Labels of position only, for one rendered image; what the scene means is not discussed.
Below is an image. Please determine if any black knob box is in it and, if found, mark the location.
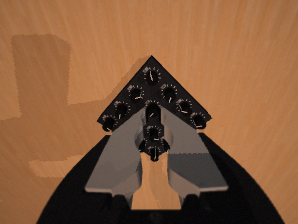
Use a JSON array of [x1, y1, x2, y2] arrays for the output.
[[97, 55, 212, 162]]

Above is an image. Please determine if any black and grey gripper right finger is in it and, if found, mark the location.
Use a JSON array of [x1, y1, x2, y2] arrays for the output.
[[158, 106, 285, 224]]

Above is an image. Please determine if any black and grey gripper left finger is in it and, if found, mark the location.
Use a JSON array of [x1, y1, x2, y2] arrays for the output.
[[36, 107, 148, 224]]

